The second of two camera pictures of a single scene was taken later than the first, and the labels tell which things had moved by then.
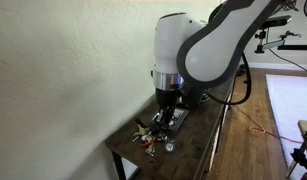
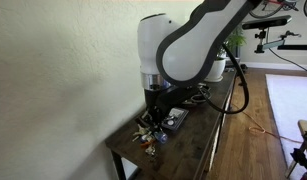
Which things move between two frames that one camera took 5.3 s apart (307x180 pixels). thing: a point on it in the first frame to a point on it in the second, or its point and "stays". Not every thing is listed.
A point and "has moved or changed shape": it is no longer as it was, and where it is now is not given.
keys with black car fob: (168, 145) has moved or changed shape
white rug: (292, 98) stays
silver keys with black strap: (143, 130) stays
